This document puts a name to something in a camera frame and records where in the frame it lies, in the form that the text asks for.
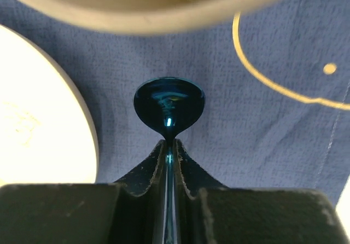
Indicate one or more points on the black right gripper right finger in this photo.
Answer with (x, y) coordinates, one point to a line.
(210, 212)

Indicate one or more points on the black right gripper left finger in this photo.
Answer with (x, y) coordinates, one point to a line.
(130, 210)

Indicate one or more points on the cream ceramic plate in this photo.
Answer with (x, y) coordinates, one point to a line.
(47, 131)

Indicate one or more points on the blue metal spoon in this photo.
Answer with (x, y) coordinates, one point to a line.
(169, 105)

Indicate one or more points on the blue fish-print placemat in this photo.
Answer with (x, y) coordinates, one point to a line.
(249, 135)

